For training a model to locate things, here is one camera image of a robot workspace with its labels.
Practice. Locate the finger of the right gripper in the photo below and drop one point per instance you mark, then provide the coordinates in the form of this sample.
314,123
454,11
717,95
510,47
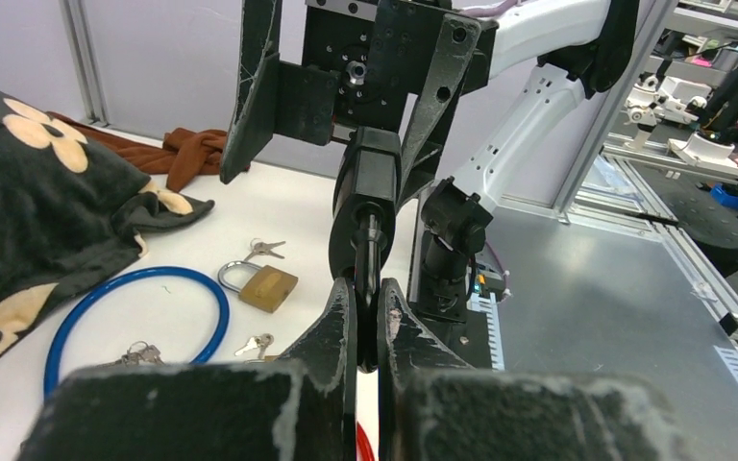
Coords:
452,53
254,119

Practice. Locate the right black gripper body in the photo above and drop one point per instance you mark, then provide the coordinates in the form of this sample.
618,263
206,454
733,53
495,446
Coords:
362,61

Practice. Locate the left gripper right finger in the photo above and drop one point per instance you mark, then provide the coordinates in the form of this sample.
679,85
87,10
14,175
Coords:
435,406

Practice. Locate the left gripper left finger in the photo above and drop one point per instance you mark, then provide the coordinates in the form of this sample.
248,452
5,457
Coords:
299,406

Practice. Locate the red cable lock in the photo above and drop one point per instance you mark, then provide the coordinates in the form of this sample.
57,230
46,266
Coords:
364,447

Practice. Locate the large brass padlock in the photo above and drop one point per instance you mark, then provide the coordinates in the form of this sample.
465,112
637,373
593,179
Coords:
266,289

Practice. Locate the black padlock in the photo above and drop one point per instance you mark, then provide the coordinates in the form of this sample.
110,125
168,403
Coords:
365,204

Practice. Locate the blue cable lock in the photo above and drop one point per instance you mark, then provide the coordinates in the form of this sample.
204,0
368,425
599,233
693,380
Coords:
177,309

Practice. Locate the blue lock keys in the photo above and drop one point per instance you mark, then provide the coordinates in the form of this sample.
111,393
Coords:
138,353

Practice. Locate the brown cloth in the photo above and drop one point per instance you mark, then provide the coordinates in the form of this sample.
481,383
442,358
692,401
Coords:
181,156

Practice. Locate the small padlock keys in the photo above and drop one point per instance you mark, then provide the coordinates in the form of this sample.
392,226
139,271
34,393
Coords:
259,343

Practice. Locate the large padlock keys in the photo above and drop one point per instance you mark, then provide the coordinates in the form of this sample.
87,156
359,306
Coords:
262,248

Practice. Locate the black floral pillow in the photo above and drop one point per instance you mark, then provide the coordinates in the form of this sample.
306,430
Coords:
72,214

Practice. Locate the background lab equipment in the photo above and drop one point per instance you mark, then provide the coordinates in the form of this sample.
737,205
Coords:
710,145

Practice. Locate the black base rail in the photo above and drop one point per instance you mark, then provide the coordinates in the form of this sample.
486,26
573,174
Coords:
480,341

